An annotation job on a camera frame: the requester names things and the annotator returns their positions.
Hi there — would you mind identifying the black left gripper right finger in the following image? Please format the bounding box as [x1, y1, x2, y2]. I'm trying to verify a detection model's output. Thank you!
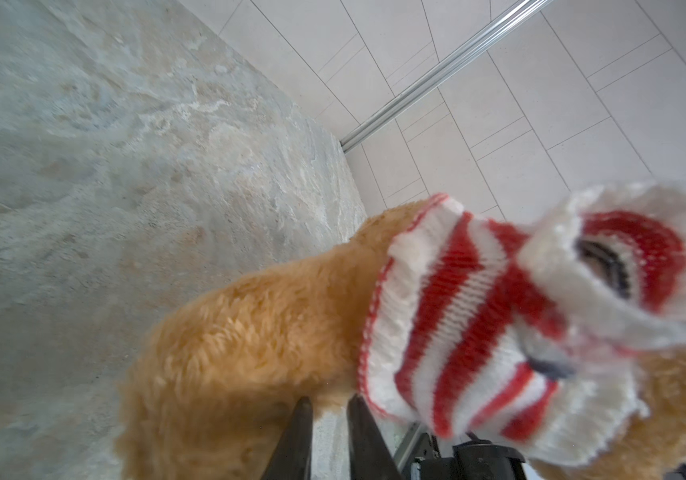
[346, 395, 402, 480]

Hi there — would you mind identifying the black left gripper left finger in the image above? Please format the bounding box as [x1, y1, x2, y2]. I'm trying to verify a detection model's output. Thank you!
[261, 397, 314, 480]

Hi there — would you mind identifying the tan plush teddy bear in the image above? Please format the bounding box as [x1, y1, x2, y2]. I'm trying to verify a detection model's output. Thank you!
[116, 201, 686, 479]

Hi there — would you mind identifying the red white striped knit sweater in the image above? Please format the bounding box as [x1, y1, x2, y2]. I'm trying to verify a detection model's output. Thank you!
[358, 183, 686, 466]

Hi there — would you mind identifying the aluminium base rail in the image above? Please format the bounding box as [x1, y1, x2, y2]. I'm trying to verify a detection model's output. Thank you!
[393, 424, 427, 479]

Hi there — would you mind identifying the aluminium corner post right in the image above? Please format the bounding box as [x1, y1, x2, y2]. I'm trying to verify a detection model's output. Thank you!
[340, 0, 551, 153]

